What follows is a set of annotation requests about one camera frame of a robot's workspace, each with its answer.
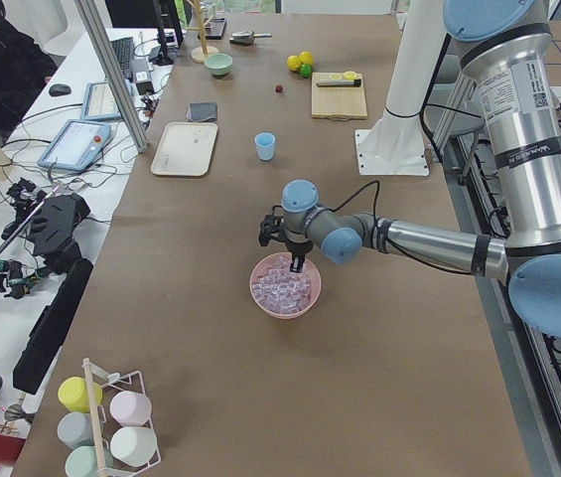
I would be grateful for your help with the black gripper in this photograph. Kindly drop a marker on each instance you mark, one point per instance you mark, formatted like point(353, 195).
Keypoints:
point(296, 246)

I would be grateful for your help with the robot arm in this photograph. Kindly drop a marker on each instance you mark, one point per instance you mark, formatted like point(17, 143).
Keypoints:
point(500, 45)

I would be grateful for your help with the light blue cup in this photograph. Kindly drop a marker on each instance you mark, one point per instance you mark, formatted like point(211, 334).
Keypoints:
point(265, 145)

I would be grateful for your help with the pink cup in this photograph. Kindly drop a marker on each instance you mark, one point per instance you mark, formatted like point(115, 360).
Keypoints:
point(130, 408)

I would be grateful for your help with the white cup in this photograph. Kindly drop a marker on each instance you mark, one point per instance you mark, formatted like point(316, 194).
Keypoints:
point(133, 445)

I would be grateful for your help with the white cup rack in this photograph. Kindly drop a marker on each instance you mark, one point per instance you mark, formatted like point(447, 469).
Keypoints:
point(102, 386)

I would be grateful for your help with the yellow cup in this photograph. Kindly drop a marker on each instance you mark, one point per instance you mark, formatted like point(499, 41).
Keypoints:
point(72, 394)

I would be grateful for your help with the grey cup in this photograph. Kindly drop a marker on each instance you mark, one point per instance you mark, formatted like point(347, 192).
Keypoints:
point(75, 430)

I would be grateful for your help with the mint cup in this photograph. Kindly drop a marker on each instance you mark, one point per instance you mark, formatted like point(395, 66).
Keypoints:
point(82, 462)

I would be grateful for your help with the pink bowl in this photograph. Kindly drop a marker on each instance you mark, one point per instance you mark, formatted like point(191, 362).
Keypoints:
point(281, 293)

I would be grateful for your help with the white robot column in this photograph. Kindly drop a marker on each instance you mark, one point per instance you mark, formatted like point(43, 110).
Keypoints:
point(395, 144)

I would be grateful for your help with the cream rabbit tray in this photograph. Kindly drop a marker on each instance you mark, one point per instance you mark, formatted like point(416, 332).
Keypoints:
point(185, 149)

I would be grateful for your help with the wooden cutting board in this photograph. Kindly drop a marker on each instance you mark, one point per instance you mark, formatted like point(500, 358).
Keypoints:
point(337, 103)

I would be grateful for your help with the grey folded cloth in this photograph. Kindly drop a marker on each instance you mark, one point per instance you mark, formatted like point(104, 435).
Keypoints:
point(202, 112)

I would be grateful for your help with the green lime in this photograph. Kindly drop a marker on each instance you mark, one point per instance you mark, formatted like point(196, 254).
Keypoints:
point(305, 71)

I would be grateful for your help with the yellow lemon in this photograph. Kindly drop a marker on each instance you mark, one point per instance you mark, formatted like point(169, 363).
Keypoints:
point(307, 58)
point(293, 63)

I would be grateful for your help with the mint green bowl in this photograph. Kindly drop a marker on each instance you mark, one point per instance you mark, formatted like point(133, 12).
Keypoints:
point(219, 64)

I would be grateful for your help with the wooden stand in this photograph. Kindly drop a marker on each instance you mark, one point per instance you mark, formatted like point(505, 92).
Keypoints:
point(203, 17)

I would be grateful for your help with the steel scoop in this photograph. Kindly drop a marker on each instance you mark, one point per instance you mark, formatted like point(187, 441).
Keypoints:
point(247, 37)

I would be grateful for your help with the teach pendant tablet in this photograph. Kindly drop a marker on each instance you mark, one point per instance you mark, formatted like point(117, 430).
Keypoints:
point(99, 103)
point(77, 146)

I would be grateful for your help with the black keyboard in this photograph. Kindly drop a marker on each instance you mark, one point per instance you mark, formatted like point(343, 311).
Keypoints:
point(123, 50)

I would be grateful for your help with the black mouse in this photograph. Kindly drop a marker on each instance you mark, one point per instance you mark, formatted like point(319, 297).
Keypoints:
point(59, 89)

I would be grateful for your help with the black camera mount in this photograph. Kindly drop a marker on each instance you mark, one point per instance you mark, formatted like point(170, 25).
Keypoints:
point(50, 220)

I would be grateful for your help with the aluminium frame post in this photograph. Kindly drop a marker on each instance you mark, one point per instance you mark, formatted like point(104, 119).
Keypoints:
point(96, 31)

